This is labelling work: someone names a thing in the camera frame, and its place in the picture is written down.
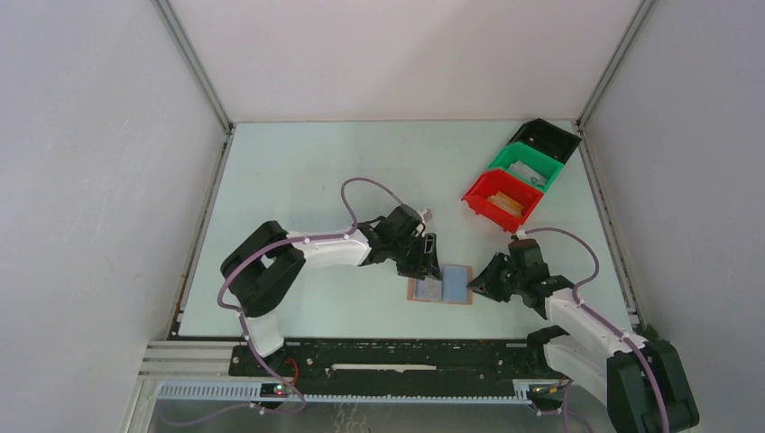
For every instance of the silver white credit card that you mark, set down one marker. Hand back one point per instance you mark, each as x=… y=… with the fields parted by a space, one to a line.
x=427 y=290

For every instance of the cards in green bin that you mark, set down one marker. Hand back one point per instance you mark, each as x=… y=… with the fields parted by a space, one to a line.
x=528 y=174

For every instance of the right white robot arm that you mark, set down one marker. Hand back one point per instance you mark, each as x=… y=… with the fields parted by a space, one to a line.
x=642 y=383

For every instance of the brown leather card holder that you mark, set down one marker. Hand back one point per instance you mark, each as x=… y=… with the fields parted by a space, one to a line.
x=454 y=284

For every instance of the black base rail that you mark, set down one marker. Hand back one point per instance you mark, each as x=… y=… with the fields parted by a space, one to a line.
x=398 y=370

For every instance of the cards in red bin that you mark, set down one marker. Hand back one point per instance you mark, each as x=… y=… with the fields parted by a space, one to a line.
x=506 y=203

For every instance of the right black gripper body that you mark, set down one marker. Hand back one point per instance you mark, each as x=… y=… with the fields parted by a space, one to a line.
x=511 y=284

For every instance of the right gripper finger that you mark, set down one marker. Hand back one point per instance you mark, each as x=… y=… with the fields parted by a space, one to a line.
x=486 y=288
x=498 y=267

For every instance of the green plastic bin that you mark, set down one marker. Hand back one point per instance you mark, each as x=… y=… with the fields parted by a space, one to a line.
x=527 y=164

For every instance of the red plastic bin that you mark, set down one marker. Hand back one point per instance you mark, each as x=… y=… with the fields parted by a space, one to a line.
x=492 y=181

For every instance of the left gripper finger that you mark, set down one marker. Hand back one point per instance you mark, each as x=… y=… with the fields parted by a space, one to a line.
x=430 y=253
x=420 y=271

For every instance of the black plastic bin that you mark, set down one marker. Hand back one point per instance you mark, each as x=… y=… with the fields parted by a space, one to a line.
x=548 y=139

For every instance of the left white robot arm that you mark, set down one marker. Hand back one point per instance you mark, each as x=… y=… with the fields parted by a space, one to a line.
x=261 y=270

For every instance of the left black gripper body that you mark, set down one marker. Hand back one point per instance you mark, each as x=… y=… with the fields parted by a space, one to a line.
x=413 y=247

